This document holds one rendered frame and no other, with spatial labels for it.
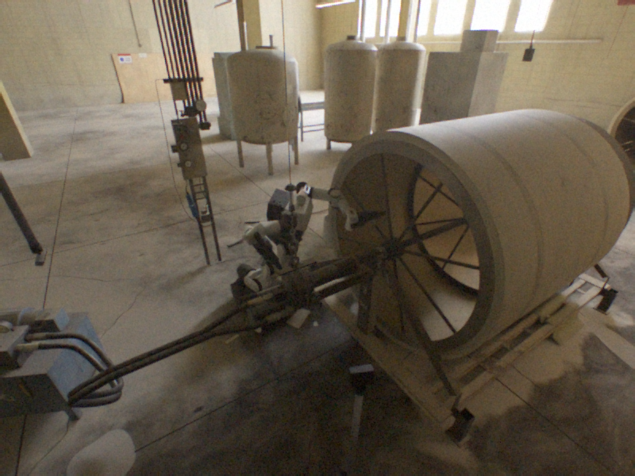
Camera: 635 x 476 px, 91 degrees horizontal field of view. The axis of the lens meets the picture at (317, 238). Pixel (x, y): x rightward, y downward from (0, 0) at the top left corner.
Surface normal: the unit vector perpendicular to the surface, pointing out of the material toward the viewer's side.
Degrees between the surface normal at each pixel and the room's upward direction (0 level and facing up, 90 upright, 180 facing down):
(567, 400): 0
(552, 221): 60
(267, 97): 90
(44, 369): 0
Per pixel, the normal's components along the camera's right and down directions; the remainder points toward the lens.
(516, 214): 0.41, -0.19
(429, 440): 0.00, -0.86
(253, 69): -0.06, 0.51
